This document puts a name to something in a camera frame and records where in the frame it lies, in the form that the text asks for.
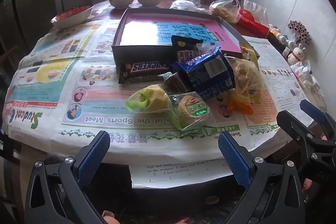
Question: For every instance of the blue cookie packet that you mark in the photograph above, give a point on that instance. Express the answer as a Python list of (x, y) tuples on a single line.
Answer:
[(207, 74)]

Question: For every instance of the crumpled white tissue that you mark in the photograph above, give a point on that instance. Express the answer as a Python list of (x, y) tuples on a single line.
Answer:
[(303, 73)]

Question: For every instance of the brown chocolate bar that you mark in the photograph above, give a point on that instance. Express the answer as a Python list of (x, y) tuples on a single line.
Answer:
[(147, 67)]

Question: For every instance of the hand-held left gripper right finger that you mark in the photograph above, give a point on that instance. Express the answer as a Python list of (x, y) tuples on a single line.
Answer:
[(233, 158)]

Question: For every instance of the yellow cake green wrapper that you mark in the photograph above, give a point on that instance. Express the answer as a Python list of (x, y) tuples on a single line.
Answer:
[(155, 98)]

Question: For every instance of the brown white flower ornament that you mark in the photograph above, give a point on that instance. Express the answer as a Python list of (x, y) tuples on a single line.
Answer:
[(299, 31)]

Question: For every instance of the black green pea packet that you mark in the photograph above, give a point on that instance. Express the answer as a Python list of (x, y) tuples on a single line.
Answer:
[(183, 50)]

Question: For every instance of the yellow cartoon snack packet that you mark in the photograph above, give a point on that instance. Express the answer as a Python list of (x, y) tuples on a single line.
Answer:
[(249, 52)]

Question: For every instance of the round pastry green label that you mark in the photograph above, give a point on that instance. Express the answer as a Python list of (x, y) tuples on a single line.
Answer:
[(190, 109)]

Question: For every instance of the white printed worksheet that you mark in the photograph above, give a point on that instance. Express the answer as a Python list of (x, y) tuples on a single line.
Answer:
[(178, 174)]

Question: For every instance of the person's left hand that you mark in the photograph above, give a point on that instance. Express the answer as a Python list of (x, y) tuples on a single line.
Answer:
[(109, 217)]

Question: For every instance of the plastic bag of yellow pastries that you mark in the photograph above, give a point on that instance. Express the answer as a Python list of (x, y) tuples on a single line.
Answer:
[(225, 10)]

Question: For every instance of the grey cardboard box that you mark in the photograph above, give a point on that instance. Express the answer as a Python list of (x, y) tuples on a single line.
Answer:
[(141, 54)]

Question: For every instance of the dark brown cake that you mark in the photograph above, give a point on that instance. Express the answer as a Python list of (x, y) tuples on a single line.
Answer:
[(174, 83)]

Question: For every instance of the person's right hand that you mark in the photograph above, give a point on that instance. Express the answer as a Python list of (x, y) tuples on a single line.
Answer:
[(307, 184)]

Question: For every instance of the colourful newspaper spread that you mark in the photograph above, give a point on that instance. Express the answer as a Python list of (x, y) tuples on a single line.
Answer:
[(47, 82)]

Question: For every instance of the red tissue pack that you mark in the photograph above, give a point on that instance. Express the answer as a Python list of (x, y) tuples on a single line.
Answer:
[(253, 20)]

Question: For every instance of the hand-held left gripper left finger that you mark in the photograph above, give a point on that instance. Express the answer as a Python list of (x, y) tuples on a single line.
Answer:
[(93, 158)]

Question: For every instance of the red patterned bowl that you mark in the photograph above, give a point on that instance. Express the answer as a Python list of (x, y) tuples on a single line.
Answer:
[(72, 15)]

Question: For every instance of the white rabbit figurine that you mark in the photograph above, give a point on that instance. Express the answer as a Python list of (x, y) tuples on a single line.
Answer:
[(296, 54)]

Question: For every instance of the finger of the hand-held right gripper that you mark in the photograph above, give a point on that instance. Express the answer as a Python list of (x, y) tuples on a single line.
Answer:
[(291, 125), (312, 111)]

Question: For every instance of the crumbly pastry clear wrapper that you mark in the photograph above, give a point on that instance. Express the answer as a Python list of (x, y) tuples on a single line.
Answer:
[(245, 74)]

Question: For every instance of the pink and blue book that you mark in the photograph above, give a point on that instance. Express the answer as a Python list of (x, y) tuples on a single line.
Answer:
[(141, 29)]

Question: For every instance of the small orange white bottle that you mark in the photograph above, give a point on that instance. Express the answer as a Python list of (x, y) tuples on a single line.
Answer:
[(277, 35)]

